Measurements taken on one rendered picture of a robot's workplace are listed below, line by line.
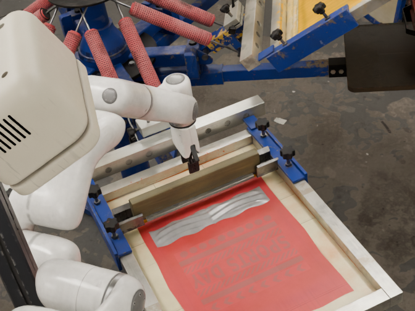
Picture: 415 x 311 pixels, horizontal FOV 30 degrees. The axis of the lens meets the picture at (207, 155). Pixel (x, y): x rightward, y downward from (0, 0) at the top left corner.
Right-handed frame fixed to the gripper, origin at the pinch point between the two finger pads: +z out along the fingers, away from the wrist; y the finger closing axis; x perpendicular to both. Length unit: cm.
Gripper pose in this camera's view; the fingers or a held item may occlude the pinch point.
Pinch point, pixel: (189, 161)
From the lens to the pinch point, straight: 216.5
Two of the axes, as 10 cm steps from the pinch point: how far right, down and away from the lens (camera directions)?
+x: 9.1, -3.5, 2.4
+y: 4.1, 5.5, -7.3
